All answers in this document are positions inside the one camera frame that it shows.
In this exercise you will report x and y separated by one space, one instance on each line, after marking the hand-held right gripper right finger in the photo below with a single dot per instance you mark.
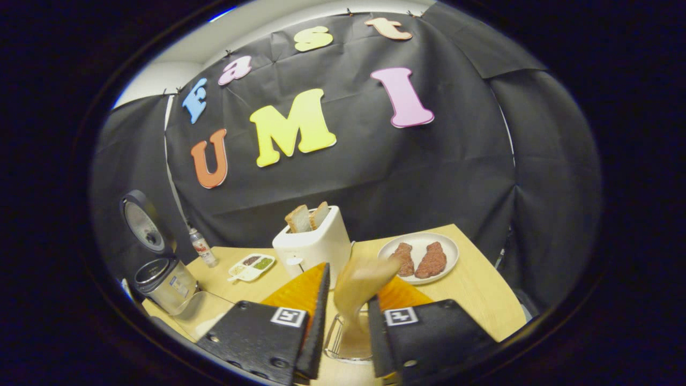
380 343

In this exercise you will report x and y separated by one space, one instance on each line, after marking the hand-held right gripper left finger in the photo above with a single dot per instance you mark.
316 332

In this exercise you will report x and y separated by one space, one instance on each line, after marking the black silver rice cooker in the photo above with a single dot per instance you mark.
166 284

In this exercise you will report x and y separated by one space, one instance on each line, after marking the white toaster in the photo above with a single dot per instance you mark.
316 249

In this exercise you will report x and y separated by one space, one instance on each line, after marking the brown meat piece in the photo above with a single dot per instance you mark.
403 260
431 260

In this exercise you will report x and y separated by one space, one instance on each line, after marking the white divided grain dish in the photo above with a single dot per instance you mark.
252 269

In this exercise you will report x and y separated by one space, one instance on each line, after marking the toast slice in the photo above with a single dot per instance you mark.
298 220
320 214

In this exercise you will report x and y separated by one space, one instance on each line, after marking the white round plate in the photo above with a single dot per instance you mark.
447 247

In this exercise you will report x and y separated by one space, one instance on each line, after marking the small clear bottle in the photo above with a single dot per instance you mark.
203 249

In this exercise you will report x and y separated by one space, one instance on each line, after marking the black backdrop cloth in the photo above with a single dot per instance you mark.
429 177

